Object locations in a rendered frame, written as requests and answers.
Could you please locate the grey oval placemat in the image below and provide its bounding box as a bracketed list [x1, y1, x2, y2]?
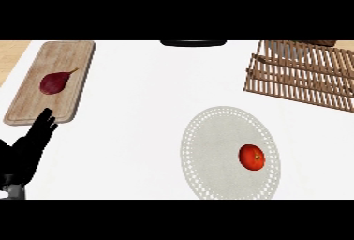
[181, 105, 282, 201]

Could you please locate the orange-red cupcake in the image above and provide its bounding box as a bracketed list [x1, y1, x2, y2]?
[237, 143, 268, 172]

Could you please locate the wooden cutting board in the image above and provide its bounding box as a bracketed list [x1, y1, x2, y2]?
[4, 40, 98, 127]

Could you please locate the black round appliance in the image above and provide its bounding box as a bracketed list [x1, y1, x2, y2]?
[160, 39, 229, 48]

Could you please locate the wooden slatted tiered shelf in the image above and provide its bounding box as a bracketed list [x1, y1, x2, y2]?
[243, 39, 354, 113]

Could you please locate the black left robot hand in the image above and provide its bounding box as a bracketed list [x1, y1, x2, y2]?
[0, 107, 60, 188]

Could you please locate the dark red pear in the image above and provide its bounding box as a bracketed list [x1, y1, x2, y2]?
[39, 67, 80, 96]

